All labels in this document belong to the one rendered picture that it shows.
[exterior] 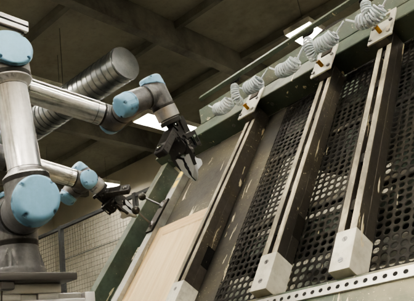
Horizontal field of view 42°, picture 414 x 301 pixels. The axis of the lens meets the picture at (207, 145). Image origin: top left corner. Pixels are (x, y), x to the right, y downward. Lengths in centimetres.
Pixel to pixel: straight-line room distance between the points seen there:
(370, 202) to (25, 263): 91
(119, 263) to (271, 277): 122
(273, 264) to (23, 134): 75
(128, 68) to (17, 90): 358
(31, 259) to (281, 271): 67
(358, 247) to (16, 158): 88
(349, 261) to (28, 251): 81
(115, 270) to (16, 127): 128
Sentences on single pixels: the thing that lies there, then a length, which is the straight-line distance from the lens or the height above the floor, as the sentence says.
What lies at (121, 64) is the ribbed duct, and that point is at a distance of 500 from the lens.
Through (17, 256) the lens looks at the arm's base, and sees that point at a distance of 147.
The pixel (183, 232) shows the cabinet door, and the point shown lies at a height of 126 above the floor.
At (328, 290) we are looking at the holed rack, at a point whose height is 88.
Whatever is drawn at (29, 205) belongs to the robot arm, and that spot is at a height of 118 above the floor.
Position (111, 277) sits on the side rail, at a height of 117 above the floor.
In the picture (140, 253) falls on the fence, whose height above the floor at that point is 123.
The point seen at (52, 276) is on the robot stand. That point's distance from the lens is 145.
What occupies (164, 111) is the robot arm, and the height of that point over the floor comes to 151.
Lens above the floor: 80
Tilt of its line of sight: 21 degrees up
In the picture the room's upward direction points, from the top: 9 degrees counter-clockwise
